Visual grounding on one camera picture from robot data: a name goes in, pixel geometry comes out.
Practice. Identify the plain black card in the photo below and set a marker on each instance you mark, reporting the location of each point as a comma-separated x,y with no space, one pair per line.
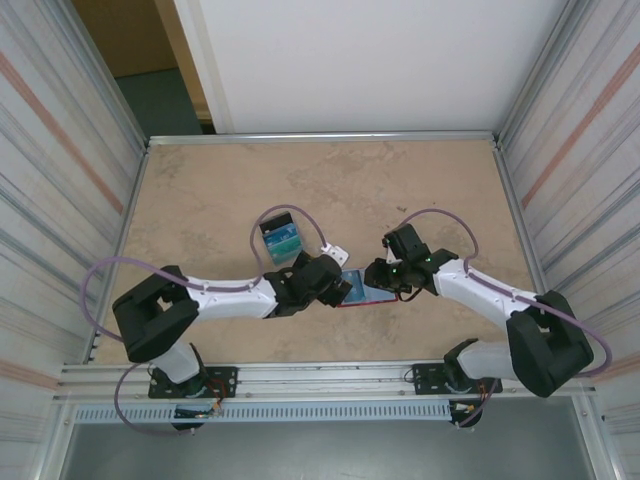
277,220

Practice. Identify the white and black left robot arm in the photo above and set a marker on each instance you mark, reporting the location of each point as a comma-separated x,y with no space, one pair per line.
230,297

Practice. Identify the white door frame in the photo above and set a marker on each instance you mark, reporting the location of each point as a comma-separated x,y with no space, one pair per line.
200,50

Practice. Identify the blue card in sleeve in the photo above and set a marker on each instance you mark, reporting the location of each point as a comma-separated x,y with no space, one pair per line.
380,296

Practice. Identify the small green circuit board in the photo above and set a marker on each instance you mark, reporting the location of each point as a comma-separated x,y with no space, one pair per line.
192,413

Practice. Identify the teal plastic card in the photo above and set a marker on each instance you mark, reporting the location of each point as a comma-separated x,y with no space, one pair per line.
285,251

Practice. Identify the blue plastic card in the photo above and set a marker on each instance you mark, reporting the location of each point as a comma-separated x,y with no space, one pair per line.
280,235

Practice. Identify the wide aluminium mounting rail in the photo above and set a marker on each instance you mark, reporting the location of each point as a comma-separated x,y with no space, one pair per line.
325,372

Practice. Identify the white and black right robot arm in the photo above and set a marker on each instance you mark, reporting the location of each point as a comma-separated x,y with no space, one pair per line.
480,290

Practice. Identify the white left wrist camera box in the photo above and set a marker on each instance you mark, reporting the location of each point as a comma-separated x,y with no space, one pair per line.
337,254

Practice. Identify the aluminium frame post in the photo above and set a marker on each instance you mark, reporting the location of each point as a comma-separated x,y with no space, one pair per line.
111,75
535,75

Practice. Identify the translucent ribbed side panel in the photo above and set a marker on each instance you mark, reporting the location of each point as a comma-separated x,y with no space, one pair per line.
600,175
40,175

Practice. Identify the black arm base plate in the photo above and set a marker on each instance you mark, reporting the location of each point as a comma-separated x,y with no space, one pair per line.
227,382
422,380

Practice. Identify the aluminium cross rail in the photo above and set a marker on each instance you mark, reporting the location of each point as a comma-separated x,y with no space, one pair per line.
325,136

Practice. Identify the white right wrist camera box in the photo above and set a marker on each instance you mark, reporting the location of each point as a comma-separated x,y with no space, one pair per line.
389,261

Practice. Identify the teal VIP card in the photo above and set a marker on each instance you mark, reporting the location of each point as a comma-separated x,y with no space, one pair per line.
356,290

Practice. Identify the red leather card holder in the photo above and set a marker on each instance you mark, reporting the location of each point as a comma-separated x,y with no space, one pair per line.
372,304

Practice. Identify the clear acrylic card stand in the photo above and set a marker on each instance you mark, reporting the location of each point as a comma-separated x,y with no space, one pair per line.
295,259

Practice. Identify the aluminium side rail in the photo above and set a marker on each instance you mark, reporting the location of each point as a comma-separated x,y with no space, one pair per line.
507,180
137,180

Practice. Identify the brown wooden door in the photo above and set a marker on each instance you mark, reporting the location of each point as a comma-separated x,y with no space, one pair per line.
135,35

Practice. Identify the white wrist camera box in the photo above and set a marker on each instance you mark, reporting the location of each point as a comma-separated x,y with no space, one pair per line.
337,254
389,261

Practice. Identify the grey metal lower shelf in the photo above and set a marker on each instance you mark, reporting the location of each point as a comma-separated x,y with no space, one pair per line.
325,455

